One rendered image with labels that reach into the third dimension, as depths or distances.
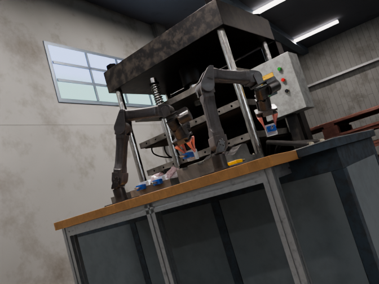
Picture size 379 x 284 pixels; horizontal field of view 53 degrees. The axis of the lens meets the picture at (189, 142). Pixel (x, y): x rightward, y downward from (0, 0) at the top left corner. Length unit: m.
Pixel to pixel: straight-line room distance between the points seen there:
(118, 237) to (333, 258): 1.33
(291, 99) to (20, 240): 2.79
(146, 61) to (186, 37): 0.44
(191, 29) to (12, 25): 2.56
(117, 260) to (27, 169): 1.96
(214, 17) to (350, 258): 1.84
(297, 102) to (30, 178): 2.78
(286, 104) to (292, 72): 0.21
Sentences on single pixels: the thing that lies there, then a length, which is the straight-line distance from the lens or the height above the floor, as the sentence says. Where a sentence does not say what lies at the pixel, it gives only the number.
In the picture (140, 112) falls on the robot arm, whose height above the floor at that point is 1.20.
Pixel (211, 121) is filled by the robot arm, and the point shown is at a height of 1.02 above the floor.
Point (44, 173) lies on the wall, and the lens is 4.35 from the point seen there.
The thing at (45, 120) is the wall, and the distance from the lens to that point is 4.58.
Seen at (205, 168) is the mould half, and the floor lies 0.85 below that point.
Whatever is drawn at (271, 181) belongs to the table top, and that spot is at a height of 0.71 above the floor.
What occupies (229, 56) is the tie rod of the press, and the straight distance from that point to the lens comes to 2.77.
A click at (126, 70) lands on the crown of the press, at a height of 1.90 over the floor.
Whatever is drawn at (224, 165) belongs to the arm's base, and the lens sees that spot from 1.63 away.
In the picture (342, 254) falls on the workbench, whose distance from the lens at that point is 1.74.
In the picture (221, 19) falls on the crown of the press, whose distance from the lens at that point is 2.81.
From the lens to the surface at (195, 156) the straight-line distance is 1.93.
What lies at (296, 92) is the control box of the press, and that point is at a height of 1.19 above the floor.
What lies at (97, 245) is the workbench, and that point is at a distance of 2.69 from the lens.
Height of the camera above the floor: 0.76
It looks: 7 degrees up
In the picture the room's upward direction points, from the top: 16 degrees counter-clockwise
